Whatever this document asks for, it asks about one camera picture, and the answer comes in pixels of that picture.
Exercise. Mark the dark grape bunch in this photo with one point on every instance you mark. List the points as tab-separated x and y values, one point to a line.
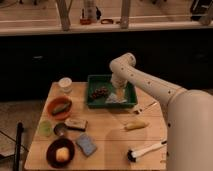
100	92

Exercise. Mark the white handled black brush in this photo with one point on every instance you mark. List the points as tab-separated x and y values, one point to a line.
133	155

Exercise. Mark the yellow banana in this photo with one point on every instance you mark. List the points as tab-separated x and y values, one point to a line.
135	125

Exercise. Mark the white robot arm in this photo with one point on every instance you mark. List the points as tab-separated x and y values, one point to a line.
190	115

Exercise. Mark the orange bowl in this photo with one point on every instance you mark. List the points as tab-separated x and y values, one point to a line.
55	102

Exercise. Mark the brown rectangular block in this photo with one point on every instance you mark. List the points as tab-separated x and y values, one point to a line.
76	124

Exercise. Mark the yellow round fruit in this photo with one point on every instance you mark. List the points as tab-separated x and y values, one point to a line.
62	154

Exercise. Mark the blue sponge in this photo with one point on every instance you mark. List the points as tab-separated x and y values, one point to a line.
86	144

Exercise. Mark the green plastic tray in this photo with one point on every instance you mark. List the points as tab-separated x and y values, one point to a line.
97	81

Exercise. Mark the white bottle on shelf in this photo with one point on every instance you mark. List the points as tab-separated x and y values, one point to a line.
91	11

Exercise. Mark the dark brown plate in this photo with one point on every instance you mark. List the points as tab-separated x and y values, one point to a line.
56	145

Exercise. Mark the grey towel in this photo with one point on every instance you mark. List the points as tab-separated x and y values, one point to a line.
118	96

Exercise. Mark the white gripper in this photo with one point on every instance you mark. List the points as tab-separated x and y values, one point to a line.
118	82

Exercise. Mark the dark green cucumber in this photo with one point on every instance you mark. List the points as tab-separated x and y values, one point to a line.
61	108

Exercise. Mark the white cup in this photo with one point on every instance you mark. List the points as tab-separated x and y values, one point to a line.
65	84

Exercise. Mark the black chair frame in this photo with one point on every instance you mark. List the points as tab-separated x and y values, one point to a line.
16	154

